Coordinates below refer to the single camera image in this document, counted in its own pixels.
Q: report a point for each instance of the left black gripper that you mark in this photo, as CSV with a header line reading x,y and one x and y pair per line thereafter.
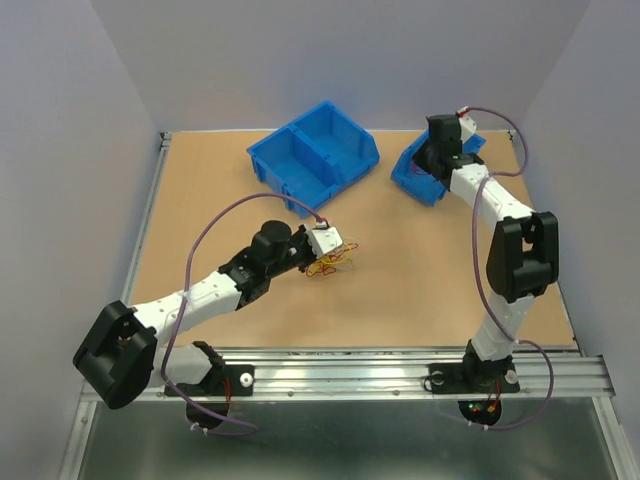
x,y
300,234

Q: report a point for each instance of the right aluminium side rail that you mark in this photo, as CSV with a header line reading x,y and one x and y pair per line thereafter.
x,y
566,175

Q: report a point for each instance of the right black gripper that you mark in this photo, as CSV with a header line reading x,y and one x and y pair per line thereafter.
x,y
419,157

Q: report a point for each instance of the left aluminium side rail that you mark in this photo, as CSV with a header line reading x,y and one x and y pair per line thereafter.
x,y
85,412

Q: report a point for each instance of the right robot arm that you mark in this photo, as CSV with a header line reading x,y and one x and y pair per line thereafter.
x,y
523,258

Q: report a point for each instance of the aluminium mounting rail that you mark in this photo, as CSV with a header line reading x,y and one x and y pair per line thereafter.
x,y
401,374

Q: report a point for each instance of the aluminium side rail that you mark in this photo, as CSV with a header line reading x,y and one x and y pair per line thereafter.
x,y
566,175
85,412

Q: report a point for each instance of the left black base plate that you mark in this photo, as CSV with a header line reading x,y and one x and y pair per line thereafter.
x,y
206,380

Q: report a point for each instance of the large divided blue bin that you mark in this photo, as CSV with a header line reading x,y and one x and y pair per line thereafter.
x,y
314,158

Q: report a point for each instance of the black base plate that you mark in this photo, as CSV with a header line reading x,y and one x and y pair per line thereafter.
x,y
456,379
206,380

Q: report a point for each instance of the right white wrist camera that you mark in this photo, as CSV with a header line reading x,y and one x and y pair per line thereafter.
x,y
468,125

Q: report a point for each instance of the small blue bin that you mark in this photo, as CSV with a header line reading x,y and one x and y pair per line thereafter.
x,y
422,186

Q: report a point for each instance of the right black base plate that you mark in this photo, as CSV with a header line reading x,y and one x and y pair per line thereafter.
x,y
456,379

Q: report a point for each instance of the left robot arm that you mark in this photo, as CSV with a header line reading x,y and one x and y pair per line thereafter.
x,y
123,351

